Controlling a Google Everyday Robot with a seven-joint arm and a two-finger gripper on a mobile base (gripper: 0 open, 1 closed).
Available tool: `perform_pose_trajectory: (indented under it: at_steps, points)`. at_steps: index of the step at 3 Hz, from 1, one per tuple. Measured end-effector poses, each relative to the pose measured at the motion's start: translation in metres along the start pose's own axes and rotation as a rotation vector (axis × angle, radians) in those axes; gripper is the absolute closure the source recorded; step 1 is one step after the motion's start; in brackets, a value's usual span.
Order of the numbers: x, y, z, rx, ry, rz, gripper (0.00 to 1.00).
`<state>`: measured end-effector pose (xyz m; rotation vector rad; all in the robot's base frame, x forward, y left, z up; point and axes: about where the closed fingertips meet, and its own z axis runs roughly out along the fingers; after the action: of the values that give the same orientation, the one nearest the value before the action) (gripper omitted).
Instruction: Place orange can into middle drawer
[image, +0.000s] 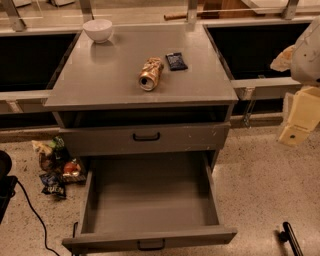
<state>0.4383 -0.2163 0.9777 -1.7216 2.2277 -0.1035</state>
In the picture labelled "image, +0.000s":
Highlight crushed orange soda can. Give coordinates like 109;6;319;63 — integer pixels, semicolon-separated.
138;57;164;91

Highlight grey middle drawer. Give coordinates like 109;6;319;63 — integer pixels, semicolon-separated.
60;123;230;156

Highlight dark blue snack packet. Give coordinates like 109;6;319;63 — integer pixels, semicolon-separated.
166;52;188;71

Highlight blue chip bag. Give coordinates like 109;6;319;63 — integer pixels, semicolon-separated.
40;173;66;198

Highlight open grey bottom drawer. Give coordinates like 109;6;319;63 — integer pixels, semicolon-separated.
63;152;237;255

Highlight black stand foot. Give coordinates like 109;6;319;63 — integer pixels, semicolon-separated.
278;222;304;256

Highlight black cable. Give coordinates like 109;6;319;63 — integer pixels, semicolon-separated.
15;179;61;256

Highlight grey drawer cabinet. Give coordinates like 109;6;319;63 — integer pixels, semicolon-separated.
45;24;237;156

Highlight white ceramic bowl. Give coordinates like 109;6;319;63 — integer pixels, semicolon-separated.
83;19;113;43

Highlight black device at left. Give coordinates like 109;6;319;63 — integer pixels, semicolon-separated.
0;150;18;223

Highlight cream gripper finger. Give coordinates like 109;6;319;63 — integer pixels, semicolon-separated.
270;45;295;72
278;86;320;146

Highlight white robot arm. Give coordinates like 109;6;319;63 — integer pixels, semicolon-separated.
270;16;320;146

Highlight pile of snack bags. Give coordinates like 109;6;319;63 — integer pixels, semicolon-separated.
31;136;86;183

